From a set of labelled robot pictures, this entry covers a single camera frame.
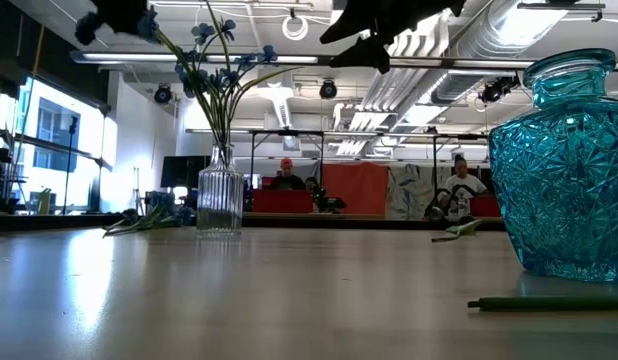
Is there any clear ribbed glass vase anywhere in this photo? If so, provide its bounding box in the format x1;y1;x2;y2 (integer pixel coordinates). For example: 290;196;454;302
196;143;245;240

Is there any small blue cube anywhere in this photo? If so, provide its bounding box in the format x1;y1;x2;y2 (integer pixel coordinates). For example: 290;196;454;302
487;48;618;284

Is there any white coiled cable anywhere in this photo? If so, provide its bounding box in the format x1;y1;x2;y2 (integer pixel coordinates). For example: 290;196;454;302
282;14;309;42

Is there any silver ventilation duct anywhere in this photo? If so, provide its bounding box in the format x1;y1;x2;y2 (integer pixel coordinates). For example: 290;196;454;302
428;0;570;106

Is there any orange red fabric panel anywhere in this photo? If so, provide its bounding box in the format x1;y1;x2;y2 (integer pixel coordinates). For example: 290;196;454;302
321;162;390;216

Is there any red storage bin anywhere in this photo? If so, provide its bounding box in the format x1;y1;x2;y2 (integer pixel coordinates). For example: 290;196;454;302
251;188;314;215
468;194;503;219

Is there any black ceiling spot lamp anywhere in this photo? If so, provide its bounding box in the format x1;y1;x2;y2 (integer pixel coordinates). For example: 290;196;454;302
478;75;520;105
318;78;339;100
153;83;174;105

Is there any long ceiling light fixture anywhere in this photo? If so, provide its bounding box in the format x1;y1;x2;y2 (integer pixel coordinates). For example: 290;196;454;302
71;49;320;66

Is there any black stand pole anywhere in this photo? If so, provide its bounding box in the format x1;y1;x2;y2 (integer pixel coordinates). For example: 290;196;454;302
62;115;80;216

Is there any patterned white cloth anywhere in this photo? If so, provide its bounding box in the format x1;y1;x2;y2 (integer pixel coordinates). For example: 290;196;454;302
386;164;443;221

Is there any blue artificial flower spray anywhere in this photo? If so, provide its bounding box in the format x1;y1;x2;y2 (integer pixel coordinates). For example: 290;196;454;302
74;7;230;151
108;192;196;234
173;0;303;151

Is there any black computer monitor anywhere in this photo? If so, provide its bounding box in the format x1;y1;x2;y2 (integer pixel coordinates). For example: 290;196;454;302
160;155;212;190

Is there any yellow green bottle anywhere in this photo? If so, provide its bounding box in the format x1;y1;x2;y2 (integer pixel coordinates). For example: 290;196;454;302
37;188;53;216

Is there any black metal rig frame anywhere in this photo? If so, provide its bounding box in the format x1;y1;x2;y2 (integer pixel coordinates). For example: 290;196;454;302
248;128;325;190

